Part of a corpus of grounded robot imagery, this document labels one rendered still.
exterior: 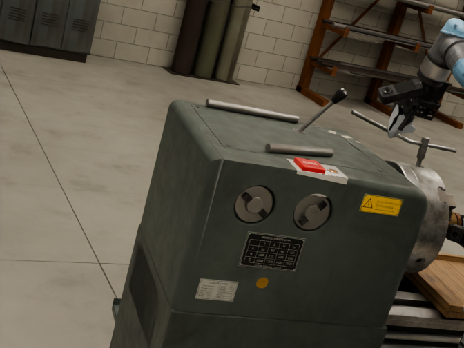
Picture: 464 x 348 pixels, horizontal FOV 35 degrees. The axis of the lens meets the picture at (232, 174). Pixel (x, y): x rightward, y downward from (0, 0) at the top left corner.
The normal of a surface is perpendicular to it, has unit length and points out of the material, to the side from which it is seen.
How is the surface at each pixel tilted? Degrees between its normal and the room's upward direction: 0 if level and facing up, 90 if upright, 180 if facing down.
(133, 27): 90
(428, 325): 90
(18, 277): 0
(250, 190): 90
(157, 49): 90
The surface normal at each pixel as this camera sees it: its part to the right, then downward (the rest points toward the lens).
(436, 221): 0.35, 0.00
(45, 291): 0.26, -0.92
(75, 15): 0.40, 0.39
